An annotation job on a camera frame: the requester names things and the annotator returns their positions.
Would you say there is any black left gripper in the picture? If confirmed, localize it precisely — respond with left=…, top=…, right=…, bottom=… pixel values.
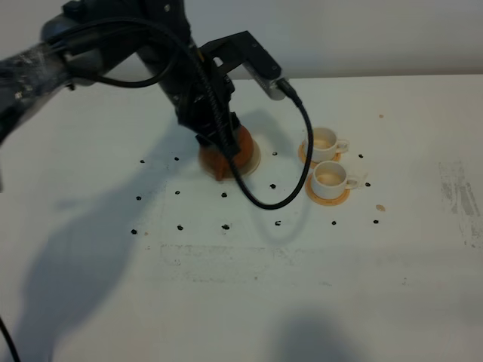
left=177, top=68, right=241, bottom=155

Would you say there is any brown clay teapot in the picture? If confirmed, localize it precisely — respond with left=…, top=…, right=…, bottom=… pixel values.
left=198, top=125, right=254, bottom=181

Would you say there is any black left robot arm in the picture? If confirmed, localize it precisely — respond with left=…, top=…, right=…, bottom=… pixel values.
left=1, top=1, right=242, bottom=158

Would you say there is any beige round teapot saucer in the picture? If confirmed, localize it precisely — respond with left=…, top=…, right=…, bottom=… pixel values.
left=198, top=140, right=261, bottom=181

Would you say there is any wooden coaster far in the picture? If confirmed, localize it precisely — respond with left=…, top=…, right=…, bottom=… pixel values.
left=297, top=142, right=342, bottom=169

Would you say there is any wooden coaster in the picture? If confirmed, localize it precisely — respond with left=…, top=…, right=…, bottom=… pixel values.
left=297, top=142, right=342, bottom=169
left=305, top=174, right=350, bottom=207

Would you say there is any white teacup far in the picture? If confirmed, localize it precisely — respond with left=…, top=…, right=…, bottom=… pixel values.
left=311, top=127, right=349, bottom=163

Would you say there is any white teacup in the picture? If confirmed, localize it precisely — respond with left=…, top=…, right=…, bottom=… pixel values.
left=311, top=127, right=349, bottom=163
left=310, top=161, right=361, bottom=200

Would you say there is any white teacup near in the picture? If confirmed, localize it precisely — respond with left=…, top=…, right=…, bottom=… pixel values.
left=310, top=161, right=361, bottom=200

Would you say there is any wooden coaster near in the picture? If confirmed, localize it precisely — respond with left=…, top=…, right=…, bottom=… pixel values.
left=305, top=174, right=350, bottom=207

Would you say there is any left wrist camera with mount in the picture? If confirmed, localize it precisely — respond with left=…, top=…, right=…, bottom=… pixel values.
left=198, top=31, right=294, bottom=104

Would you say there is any black braided camera cable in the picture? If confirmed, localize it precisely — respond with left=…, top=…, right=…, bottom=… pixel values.
left=67, top=17, right=315, bottom=210

